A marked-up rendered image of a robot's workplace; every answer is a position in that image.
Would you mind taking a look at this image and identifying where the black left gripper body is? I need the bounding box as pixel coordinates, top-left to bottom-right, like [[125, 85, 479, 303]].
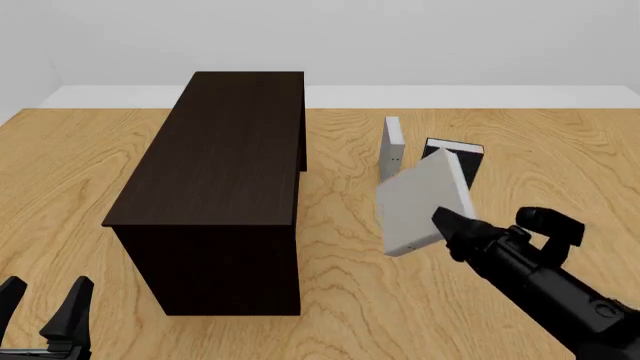
[[0, 339, 94, 360]]

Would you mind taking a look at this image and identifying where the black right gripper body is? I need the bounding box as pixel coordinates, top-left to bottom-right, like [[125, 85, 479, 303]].
[[473, 225, 547, 279]]

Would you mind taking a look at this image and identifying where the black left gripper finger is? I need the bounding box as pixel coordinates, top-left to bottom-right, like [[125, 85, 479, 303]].
[[39, 275, 96, 349], [0, 276, 28, 332]]

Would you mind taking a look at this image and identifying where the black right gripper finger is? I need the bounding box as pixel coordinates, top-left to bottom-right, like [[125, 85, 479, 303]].
[[431, 205, 509, 242], [445, 234, 490, 264]]

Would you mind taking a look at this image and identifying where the light grey thick book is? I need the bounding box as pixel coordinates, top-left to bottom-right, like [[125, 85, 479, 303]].
[[374, 146, 478, 258]]

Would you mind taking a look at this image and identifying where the black book with white pages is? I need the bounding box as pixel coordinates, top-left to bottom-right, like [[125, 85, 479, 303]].
[[421, 137, 486, 191]]

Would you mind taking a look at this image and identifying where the white book with thin spine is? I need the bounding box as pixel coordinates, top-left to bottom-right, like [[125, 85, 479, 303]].
[[377, 115, 406, 182]]

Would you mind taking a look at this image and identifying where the dark brown wooden cabinet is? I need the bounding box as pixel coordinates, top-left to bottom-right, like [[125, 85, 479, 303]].
[[101, 70, 308, 318]]

